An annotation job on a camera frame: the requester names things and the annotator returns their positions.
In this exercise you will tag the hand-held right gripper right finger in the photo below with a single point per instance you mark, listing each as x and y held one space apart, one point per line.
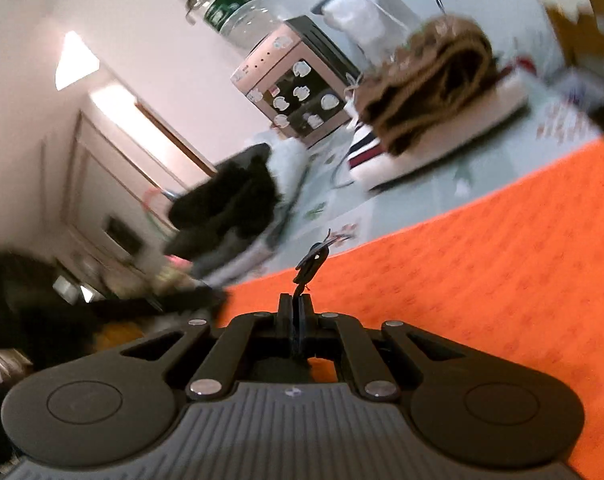
305 317

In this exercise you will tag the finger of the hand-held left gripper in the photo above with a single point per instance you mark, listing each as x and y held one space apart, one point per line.
172 302

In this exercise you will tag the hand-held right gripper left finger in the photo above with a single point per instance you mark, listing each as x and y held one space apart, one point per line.
286 317

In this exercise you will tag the small black binder clip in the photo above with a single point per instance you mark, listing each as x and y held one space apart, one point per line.
312 260

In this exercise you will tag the grey folded garment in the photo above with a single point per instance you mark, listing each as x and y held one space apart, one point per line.
237 265

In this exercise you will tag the black fluffy garment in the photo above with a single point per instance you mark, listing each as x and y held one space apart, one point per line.
227 200

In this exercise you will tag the white panelled door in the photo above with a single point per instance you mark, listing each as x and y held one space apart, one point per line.
107 185

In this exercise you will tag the white fluffy garment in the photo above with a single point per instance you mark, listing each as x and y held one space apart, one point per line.
289 165

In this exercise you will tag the orange patterned cloth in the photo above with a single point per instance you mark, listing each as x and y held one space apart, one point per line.
481 270

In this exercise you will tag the pink water dispenser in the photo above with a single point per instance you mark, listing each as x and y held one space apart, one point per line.
292 90

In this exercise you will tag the white striped folded garment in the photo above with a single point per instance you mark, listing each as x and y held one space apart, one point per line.
456 135

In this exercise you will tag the ceiling light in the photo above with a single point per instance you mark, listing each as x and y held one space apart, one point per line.
74 60

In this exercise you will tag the brown folded garment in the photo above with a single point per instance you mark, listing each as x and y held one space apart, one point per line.
431 85

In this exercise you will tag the clear water jug green label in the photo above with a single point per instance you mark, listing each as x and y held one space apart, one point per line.
232 7

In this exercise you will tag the white paper red print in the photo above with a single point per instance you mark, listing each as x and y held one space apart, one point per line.
561 120

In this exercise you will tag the brown cardboard box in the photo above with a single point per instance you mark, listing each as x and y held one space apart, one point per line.
576 5

